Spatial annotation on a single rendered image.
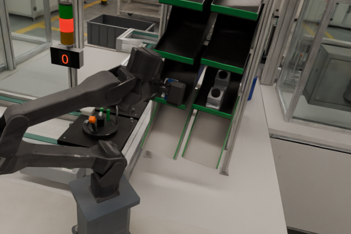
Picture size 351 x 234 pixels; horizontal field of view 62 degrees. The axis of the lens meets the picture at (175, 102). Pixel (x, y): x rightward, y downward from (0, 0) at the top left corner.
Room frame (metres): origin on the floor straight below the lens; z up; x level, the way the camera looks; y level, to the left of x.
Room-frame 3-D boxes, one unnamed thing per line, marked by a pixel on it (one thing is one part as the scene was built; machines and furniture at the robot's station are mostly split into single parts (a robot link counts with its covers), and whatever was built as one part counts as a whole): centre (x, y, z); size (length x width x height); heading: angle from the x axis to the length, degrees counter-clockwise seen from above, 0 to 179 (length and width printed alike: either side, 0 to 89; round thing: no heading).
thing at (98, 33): (3.06, 0.68, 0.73); 0.62 x 0.42 x 0.23; 84
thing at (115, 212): (0.56, 0.15, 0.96); 0.15 x 0.15 x 0.20; 39
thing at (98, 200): (0.56, 0.15, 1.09); 0.07 x 0.07 x 0.06; 39
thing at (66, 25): (1.09, 0.46, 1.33); 0.05 x 0.05 x 0.05
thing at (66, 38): (1.09, 0.46, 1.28); 0.05 x 0.05 x 0.05
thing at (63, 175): (0.75, 0.39, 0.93); 0.21 x 0.07 x 0.06; 84
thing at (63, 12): (1.09, 0.46, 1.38); 0.05 x 0.05 x 0.05
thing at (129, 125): (0.95, 0.28, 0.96); 0.24 x 0.24 x 0.02; 84
